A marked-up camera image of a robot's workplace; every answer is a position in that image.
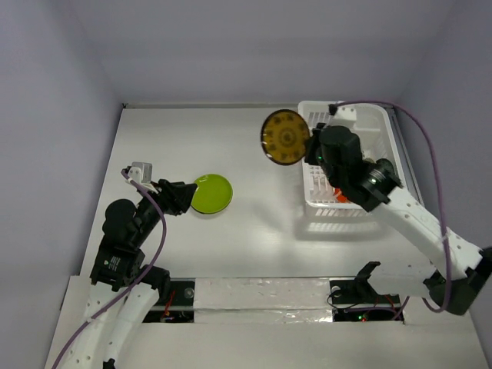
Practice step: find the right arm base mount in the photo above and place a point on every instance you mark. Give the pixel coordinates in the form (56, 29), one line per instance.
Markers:
(354, 300)

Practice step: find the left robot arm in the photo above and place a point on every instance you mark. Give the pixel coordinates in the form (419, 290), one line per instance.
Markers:
(123, 288)

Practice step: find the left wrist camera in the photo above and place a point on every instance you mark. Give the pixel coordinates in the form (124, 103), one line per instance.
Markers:
(139, 172)

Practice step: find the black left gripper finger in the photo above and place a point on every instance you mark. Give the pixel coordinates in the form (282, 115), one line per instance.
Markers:
(166, 185)
(184, 194)

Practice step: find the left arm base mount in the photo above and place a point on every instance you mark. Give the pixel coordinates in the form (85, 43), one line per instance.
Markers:
(177, 306)

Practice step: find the silver foil tape strip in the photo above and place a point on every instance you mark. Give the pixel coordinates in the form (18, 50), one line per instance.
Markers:
(261, 301)

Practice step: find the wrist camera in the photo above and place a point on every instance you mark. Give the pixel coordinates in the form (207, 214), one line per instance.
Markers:
(139, 172)
(342, 112)

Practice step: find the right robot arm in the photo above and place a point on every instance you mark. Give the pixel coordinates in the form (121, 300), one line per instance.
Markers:
(461, 269)

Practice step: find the yellow patterned plate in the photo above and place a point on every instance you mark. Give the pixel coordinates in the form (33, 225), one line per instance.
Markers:
(283, 137)

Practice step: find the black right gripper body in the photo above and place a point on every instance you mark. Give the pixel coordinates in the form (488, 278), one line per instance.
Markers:
(315, 144)

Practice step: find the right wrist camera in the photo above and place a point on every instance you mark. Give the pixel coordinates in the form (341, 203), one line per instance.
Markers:
(342, 112)

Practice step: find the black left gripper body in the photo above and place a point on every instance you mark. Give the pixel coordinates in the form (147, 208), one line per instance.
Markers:
(166, 201)

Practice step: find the lime green plate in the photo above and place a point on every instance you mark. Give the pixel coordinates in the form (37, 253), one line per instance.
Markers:
(213, 194)

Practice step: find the orange plate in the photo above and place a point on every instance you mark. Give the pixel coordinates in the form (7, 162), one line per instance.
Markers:
(338, 195)

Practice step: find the aluminium rail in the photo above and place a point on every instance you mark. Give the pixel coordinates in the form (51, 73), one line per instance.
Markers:
(408, 171)

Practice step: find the white plastic dish rack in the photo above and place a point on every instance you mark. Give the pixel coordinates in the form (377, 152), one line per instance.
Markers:
(377, 141)

